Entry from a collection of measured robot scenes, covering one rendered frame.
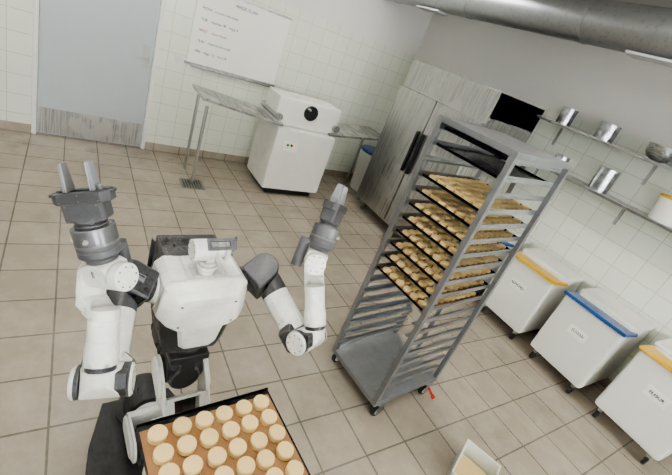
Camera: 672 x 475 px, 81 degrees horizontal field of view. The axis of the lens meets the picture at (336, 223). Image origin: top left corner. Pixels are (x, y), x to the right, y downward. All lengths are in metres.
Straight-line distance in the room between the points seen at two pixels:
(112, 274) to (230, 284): 0.41
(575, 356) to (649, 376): 0.51
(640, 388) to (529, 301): 1.01
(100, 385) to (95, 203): 0.41
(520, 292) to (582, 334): 0.62
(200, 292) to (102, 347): 0.32
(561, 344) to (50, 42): 5.61
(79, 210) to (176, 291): 0.38
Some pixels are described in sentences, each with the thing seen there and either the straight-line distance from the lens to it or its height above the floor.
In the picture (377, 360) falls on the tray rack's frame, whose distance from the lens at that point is 2.93.
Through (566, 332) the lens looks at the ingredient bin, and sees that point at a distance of 4.07.
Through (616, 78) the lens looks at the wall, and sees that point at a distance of 4.84.
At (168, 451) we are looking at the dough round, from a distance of 1.26.
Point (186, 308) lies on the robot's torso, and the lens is 1.25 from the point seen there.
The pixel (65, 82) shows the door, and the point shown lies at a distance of 5.24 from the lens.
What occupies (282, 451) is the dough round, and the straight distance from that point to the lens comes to 1.31.
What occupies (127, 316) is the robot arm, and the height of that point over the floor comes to 1.18.
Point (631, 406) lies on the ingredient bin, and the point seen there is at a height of 0.33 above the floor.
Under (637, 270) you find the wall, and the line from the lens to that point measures 4.51.
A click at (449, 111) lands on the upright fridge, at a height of 1.69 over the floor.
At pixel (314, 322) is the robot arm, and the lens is 1.28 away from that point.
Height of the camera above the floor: 1.99
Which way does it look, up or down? 24 degrees down
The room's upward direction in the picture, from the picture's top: 22 degrees clockwise
